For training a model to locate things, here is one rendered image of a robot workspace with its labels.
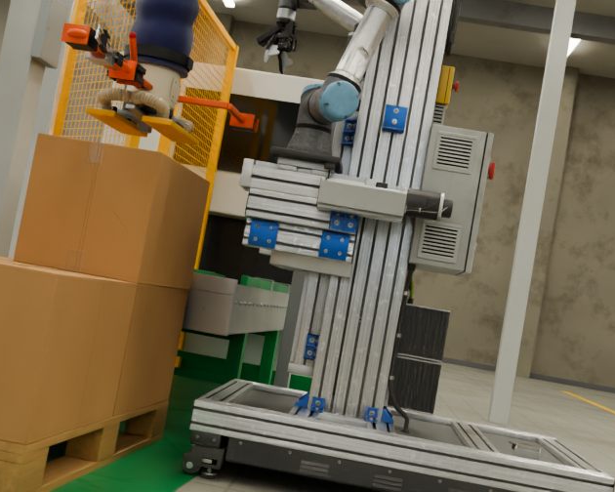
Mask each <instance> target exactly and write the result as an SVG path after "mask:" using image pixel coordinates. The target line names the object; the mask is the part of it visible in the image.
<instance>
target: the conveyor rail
mask: <svg viewBox="0 0 615 492"><path fill-rule="evenodd" d="M288 300H289V294H286V293H281V292H276V291H270V290H266V289H261V288H255V287H250V286H245V285H239V284H237V287H236V293H235V299H234V304H233V310H232V315H231V320H230V325H229V331H228V334H229V335H234V334H245V333H257V332H268V331H278V330H283V327H284V322H285V316H286V310H287V306H288Z"/></svg>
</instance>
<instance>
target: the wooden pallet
mask: <svg viewBox="0 0 615 492"><path fill-rule="evenodd" d="M168 405H169V399H166V400H163V401H160V402H157V403H154V404H151V405H148V406H146V407H142V408H139V409H136V410H133V411H130V412H127V413H124V414H120V415H117V416H114V417H111V418H108V419H105V420H102V421H99V422H95V423H92V424H90V425H87V426H84V427H81V428H78V429H74V430H69V431H66V432H63V433H60V434H57V435H53V436H50V437H47V438H44V439H41V440H38V441H35V442H32V443H28V444H25V445H23V444H18V443H15V442H10V441H5V440H0V492H49V491H51V490H54V489H56V488H58V487H60V486H62V485H64V484H67V483H68V482H70V481H72V480H74V479H76V478H78V477H81V476H83V475H85V474H87V473H89V472H92V471H95V470H97V469H99V468H101V467H103V466H105V465H108V464H110V463H112V462H114V461H116V460H118V459H120V458H123V457H125V456H127V455H129V454H131V453H133V452H135V451H138V450H140V449H142V448H144V447H146V446H147V445H150V444H152V443H154V442H156V441H158V440H160V439H162V437H163V431H164V426H165V421H166V415H167V410H168ZM125 420H127V421H126V426H125V431H124V433H122V434H119V435H118V430H119V426H120V422H122V421H125ZM66 440H67V444H66V450H65V456H63V457H60V458H58V459H56V460H54V461H51V462H48V463H46V462H47V455H48V452H49V446H51V445H54V444H57V443H60V442H63V441H66Z"/></svg>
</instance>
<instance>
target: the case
mask: <svg viewBox="0 0 615 492"><path fill-rule="evenodd" d="M209 186H210V182H208V181H206V180H205V179H203V178H202V177H200V176H198V175H197V174H195V173H194V172H192V171H190V170H189V169H187V168H186V167H185V166H183V165H182V164H180V163H178V162H177V161H175V160H174V159H172V158H170V157H169V156H167V155H166V154H164V153H162V152H160V151H153V150H147V149H141V148H134V147H128V146H122V145H116V144H110V143H98V142H91V141H85V140H79V139H73V138H67V137H61V136H54V135H48V134H41V133H38V136H37V141H36V146H35V150H34V155H33V161H32V166H31V171H30V176H29V181H28V186H27V191H26V196H25V200H24V205H23V211H22V216H21V221H20V230H19V235H18V240H17V245H16V250H15V255H14V262H19V263H25V264H30V265H36V266H41V267H50V268H56V269H61V270H67V271H72V272H78V273H83V274H89V275H94V276H99V277H105V278H110V279H116V280H121V281H127V282H133V283H139V284H146V285H154V286H161V287H169V288H177V289H185V290H190V287H191V282H192V276H193V272H194V266H195V261H196V255H197V250H198V245H199V239H200V234H201V228H202V224H203V218H204V213H205V208H206V202H207V197H208V191H209Z"/></svg>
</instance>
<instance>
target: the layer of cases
mask: <svg viewBox="0 0 615 492"><path fill-rule="evenodd" d="M187 295H188V290H185V289H177V288H169V287H161V286H154V285H146V284H139V283H133V282H127V281H121V280H116V279H110V278H105V277H99V276H94V275H89V274H83V273H78V272H72V271H67V270H61V269H56V268H50V267H45V266H36V265H30V264H25V263H19V262H14V259H12V258H7V257H1V256H0V440H5V441H10V442H15V443H18V444H23V445H25V444H28V443H32V442H35V441H38V440H41V439H44V438H47V437H50V436H53V435H57V434H60V433H63V432H66V431H71V430H74V429H78V428H81V427H84V426H87V425H90V424H92V423H95V422H99V421H102V420H105V419H108V418H111V417H114V416H117V415H120V414H124V413H127V412H130V411H133V410H136V409H139V408H142V407H146V406H148V405H151V404H154V403H157V402H160V401H163V400H166V399H169V395H170V390H171V385H172V380H173V374H174V369H175V363H176V358H177V353H178V347H179V342H180V336H181V332H182V326H183V321H184V316H185V306H186V300H187Z"/></svg>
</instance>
